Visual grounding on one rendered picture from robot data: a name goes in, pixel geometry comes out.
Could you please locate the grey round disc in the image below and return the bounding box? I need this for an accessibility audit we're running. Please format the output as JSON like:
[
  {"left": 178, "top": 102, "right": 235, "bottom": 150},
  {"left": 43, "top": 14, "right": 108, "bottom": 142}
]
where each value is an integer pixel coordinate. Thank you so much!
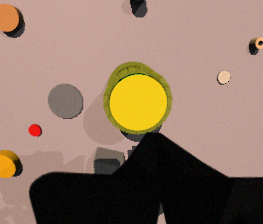
[{"left": 48, "top": 84, "right": 83, "bottom": 118}]

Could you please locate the small dark grey cylinder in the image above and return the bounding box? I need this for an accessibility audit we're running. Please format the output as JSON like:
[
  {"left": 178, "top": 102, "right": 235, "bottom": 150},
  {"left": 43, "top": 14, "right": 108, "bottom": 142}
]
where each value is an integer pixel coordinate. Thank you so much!
[{"left": 130, "top": 0, "right": 144, "bottom": 6}]

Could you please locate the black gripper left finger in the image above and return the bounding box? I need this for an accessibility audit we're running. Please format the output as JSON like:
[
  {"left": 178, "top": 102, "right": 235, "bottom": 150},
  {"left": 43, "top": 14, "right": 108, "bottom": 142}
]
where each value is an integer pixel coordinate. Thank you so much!
[{"left": 29, "top": 132, "right": 164, "bottom": 224}]

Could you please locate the red button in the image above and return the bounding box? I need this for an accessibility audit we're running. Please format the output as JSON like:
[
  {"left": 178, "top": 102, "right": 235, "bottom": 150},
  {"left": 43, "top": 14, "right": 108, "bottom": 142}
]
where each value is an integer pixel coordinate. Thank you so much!
[{"left": 29, "top": 124, "right": 42, "bottom": 136}]

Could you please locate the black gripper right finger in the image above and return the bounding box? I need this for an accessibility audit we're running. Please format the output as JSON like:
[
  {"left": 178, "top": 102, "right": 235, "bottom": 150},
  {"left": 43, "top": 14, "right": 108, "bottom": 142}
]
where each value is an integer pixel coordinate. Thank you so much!
[{"left": 154, "top": 132, "right": 263, "bottom": 224}]

